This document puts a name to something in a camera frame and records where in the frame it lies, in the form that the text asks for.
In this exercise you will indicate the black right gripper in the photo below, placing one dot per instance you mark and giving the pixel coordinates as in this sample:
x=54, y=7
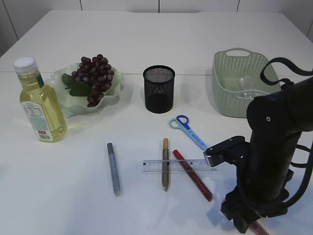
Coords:
x=244, y=211

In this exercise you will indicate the pink scissors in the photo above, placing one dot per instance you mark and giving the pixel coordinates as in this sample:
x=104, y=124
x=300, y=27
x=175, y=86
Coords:
x=258, y=229

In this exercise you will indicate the blue capped scissors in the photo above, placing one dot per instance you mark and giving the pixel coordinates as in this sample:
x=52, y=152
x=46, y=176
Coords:
x=181, y=122

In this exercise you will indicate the clear plastic sheet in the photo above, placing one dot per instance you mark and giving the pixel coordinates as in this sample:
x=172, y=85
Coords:
x=247, y=88

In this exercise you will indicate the purple artificial grape bunch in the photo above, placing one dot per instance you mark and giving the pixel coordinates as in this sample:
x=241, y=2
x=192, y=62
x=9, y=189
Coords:
x=91, y=80

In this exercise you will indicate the yellow tea bottle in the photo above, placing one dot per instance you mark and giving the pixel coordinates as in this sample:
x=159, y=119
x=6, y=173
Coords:
x=39, y=102

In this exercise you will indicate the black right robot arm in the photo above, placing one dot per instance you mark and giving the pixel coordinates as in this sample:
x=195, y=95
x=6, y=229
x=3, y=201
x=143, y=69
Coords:
x=277, y=121

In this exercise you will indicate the red glitter pen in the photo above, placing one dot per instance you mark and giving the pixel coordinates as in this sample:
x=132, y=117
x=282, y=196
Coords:
x=193, y=176

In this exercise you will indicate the clear plastic ruler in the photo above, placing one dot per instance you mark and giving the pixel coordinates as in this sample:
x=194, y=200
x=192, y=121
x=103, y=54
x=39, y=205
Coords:
x=155, y=166

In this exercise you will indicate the gold glitter pen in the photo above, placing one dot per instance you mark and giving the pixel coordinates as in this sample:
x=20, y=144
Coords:
x=165, y=164

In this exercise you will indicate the green plastic woven basket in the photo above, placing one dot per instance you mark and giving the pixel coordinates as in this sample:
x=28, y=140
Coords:
x=228, y=66

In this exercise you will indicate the silver glitter pen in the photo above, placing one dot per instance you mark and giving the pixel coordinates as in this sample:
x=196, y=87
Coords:
x=114, y=170

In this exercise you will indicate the black mesh pen holder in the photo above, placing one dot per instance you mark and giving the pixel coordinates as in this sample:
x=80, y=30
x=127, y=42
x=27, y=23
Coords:
x=159, y=88

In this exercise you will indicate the green wavy glass plate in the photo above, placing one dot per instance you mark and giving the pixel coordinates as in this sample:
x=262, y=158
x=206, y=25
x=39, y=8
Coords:
x=79, y=104

